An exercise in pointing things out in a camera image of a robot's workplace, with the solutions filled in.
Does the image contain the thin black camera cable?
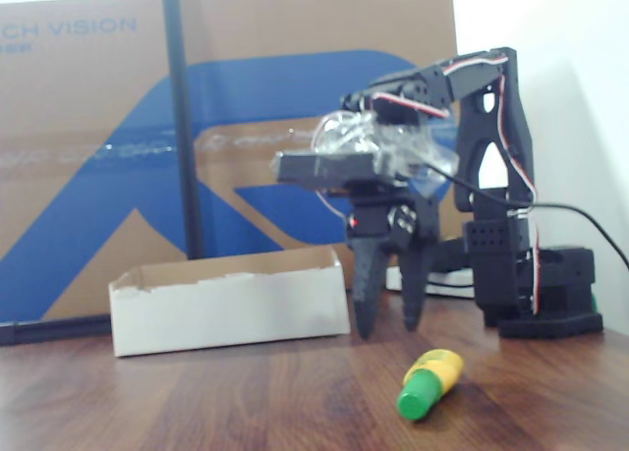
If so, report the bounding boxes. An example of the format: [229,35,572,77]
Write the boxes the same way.
[422,163,629,270]

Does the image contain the black metal rail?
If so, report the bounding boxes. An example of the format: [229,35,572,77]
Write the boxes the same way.
[0,314,113,347]

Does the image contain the black power adapter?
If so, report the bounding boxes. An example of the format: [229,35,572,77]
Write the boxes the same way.
[431,238,473,274]

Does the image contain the yellow green marker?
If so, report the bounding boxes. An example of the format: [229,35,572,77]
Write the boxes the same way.
[396,350,466,422]

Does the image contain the plastic-wrapped gripper camera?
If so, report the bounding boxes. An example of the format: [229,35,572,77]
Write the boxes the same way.
[268,110,461,199]

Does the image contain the white cardboard box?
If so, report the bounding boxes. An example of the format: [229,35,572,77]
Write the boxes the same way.
[107,246,353,358]

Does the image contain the white power strip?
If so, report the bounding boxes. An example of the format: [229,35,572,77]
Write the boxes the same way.
[385,266,477,299]

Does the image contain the black metal pole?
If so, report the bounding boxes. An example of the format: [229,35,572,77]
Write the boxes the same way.
[160,0,206,261]

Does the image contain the large brown blue-printed carton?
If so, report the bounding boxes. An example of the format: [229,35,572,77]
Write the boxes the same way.
[0,0,458,324]

